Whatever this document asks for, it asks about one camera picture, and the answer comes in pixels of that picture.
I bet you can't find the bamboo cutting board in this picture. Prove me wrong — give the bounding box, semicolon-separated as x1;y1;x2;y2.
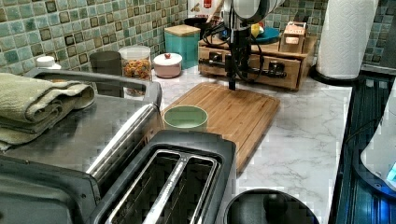
163;82;280;175

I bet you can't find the stainless toaster oven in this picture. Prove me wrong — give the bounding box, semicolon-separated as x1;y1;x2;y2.
0;68;162;224

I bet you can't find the black round lid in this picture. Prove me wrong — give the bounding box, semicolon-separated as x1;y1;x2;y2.
223;189;319;224

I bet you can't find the pink pot white lid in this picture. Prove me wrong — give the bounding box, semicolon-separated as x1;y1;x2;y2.
153;53;182;78

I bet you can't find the teal plate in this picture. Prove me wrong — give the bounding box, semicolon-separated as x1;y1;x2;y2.
252;27;279;44

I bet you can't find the black bowl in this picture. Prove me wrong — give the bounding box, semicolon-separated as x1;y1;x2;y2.
184;17;214;38

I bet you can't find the clear cereal jar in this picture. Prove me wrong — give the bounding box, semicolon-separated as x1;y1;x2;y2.
119;45;151;80

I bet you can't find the black paper towel base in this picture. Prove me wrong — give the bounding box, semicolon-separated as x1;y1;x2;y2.
308;65;363;87

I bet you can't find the folded green towel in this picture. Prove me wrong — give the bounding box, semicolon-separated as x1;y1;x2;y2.
0;73;94;151

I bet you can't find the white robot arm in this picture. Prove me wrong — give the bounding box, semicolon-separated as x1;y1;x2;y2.
223;0;286;91

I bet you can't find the dark grey cup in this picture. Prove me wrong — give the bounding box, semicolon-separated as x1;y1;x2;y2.
90;51;123;97

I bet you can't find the green ceramic bowl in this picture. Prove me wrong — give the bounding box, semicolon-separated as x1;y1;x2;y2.
163;105;208;132

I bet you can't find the small wooden box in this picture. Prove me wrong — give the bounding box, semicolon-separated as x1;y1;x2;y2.
279;21;306;53

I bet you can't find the teal canister wooden lid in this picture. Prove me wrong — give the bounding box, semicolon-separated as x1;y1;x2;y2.
164;24;201;69

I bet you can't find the wooden drawer front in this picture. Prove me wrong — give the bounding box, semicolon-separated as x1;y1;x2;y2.
198;47;308;91

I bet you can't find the yellow fruit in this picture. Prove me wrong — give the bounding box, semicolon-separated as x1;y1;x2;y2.
251;23;261;37

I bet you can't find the black slot toaster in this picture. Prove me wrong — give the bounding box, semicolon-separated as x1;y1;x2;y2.
87;131;236;224

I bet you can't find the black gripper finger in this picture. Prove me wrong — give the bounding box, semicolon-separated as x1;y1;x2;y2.
228;75;236;91

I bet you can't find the white bottle cap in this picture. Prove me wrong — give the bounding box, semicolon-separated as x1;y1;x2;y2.
36;56;62;70

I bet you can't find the black drawer handle bar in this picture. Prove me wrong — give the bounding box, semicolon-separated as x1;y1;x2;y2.
199;51;287;78

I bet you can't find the cereal box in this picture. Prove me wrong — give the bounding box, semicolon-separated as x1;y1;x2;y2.
187;0;223;18

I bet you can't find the white paper towel roll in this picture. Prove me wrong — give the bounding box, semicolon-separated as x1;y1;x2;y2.
317;0;379;80

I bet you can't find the wooden drawer cabinet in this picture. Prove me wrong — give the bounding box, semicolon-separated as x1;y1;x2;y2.
198;36;317;74

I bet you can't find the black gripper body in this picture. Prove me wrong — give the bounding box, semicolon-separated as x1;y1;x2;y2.
226;27;251;78

